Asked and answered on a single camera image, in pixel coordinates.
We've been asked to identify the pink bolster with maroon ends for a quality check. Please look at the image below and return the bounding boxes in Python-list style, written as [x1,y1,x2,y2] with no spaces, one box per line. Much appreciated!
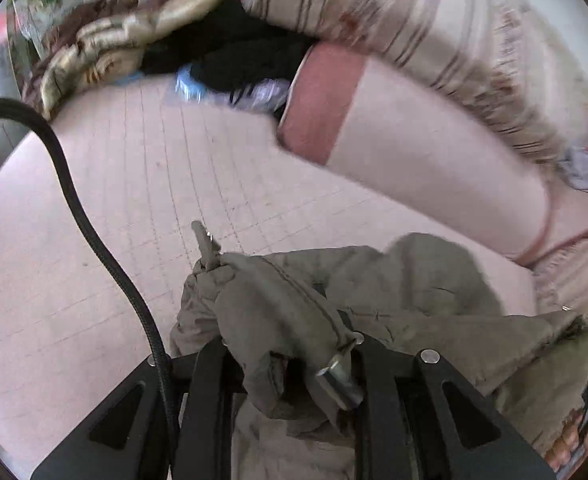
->
[276,42,562,266]
[514,180,588,267]

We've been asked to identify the brown patterned blanket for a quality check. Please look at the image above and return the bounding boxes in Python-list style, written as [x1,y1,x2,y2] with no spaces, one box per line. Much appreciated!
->
[21,0,235,121]

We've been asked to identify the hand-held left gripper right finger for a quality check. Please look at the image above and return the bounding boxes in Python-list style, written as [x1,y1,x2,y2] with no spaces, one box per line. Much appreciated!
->
[349,332,557,480]

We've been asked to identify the clear plastic water bottle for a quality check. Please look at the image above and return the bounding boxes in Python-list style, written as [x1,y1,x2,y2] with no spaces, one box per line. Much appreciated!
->
[174,67,289,113]

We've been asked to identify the olive quilted hooded jacket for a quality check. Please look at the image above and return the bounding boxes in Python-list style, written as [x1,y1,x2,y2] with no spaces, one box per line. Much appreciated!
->
[169,220,588,480]

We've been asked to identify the large striped floral cushion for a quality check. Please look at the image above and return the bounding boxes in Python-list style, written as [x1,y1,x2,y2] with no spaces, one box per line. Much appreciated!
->
[531,237,588,326]

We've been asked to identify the light blue cloth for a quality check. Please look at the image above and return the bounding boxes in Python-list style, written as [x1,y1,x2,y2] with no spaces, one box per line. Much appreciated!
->
[559,145,588,193]

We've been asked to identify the black clothes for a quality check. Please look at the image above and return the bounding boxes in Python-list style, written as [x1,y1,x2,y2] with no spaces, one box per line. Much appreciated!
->
[138,0,319,121]

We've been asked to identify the small striped floral cushion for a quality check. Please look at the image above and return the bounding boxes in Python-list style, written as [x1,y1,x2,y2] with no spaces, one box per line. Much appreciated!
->
[241,0,588,166]

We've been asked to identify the black cable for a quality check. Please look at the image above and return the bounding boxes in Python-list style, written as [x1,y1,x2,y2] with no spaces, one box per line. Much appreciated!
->
[0,97,182,480]

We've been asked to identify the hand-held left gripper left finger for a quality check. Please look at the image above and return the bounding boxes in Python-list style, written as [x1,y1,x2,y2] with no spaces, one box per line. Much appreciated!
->
[31,337,239,480]

